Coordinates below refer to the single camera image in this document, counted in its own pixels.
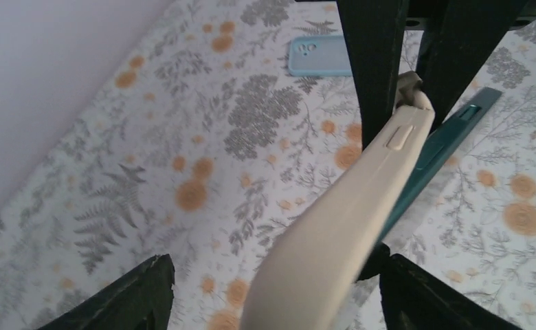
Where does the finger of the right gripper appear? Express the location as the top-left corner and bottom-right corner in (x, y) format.
(337, 0), (409, 148)
(416, 0), (528, 130)

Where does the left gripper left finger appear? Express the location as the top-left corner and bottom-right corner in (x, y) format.
(41, 254), (175, 330)

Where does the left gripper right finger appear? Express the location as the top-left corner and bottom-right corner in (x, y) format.
(357, 243), (519, 330)

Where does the light blue phone case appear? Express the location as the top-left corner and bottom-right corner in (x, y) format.
(288, 35), (353, 77)

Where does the phone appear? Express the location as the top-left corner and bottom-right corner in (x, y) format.
(378, 87), (502, 242)

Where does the cream phone case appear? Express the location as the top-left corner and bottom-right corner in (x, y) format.
(240, 71), (434, 330)

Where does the floral patterned mat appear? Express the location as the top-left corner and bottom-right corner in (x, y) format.
(0, 1), (536, 329)

